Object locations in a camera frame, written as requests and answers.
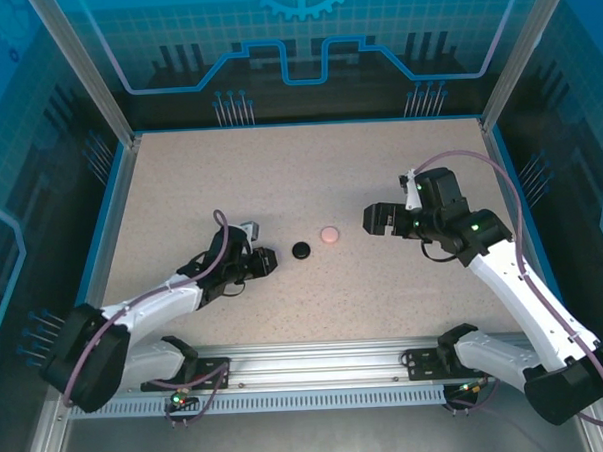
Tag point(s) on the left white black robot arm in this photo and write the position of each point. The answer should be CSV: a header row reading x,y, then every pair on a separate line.
x,y
155,305

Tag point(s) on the small circuit board with LEDs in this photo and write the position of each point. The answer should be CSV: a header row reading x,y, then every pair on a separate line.
x,y
178,401
469,389

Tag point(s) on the wide aluminium mounting rail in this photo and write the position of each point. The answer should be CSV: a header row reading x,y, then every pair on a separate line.
x,y
312,360

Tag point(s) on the black earbud charging case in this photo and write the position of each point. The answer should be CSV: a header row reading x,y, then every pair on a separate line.
x,y
301,250

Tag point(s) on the blue table edge strip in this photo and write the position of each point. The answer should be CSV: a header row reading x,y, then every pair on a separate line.
x,y
111,194
504,152

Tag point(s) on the aluminium frame post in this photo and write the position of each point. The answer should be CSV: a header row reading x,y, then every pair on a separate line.
x,y
90,75
519,56

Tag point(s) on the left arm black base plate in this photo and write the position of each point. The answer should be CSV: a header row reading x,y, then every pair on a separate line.
x,y
212,366

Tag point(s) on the pink earbud charging case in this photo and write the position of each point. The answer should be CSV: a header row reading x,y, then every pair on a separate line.
x,y
329,235

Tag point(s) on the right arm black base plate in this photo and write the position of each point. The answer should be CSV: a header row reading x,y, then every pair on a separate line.
x,y
417,363

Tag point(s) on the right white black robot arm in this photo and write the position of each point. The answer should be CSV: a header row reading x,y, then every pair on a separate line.
x,y
525,296

